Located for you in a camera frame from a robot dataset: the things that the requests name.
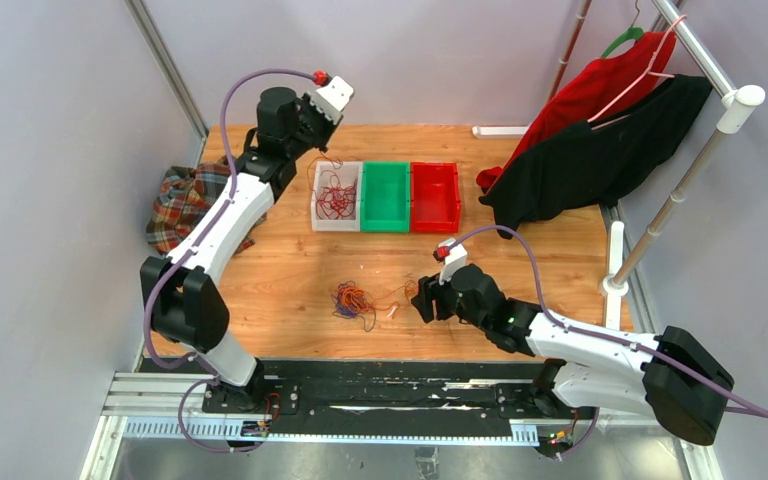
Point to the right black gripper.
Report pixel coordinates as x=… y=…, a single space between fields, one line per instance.
x=424 y=301

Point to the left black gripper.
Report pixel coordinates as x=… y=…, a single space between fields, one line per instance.
x=330 y=127

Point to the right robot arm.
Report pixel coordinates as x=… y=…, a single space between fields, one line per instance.
x=670 y=377

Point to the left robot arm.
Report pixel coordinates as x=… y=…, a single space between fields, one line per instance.
x=182 y=302

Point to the white plastic bin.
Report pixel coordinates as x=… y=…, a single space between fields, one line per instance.
x=335 y=196

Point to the green plastic bin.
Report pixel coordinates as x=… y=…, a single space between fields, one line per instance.
x=385 y=197

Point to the red plastic bin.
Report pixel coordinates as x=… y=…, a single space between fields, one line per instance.
x=435 y=198

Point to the plaid flannel shirt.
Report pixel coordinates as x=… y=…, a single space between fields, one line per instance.
x=185 y=197

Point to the white plastic strip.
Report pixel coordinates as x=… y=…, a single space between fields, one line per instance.
x=486 y=132

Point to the metal clothes rack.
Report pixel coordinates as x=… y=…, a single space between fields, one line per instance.
x=738 y=104

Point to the black shirt on hanger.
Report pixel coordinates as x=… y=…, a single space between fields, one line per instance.
x=597 y=162

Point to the red shirt on hanger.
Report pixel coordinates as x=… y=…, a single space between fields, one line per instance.
x=598 y=83

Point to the green hanger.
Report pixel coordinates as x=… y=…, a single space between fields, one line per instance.
x=633 y=33

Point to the pink hanger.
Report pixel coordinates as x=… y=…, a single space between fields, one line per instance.
x=647 y=72

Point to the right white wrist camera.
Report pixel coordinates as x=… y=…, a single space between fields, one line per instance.
x=452 y=256

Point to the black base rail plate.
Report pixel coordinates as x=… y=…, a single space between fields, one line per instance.
x=396 y=398

